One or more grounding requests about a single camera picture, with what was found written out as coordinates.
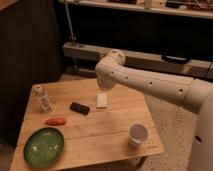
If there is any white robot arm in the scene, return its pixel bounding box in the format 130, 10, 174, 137
95, 49, 213, 171

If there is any wooden table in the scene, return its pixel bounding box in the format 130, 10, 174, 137
10, 79, 164, 171

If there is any small clear plastic bottle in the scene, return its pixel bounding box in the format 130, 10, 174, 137
34, 85, 52, 112

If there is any upper cluttered shelf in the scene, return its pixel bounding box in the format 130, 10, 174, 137
58, 0, 213, 19

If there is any orange carrot toy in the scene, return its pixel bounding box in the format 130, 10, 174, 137
45, 118, 66, 126

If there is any metal pole stand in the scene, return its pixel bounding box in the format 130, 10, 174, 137
64, 0, 77, 45

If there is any white rectangular block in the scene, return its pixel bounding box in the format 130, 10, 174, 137
96, 93, 107, 109

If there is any long grey bench rail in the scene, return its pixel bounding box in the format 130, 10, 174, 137
63, 42, 213, 80

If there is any black handle on bench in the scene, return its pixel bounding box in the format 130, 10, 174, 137
161, 55, 191, 64

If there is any green glass plate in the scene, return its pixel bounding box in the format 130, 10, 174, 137
23, 127, 64, 169

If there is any white paper cup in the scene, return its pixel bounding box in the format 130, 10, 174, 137
128, 124, 149, 148

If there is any black rectangular block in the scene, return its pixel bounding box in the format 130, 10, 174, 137
70, 102, 90, 115

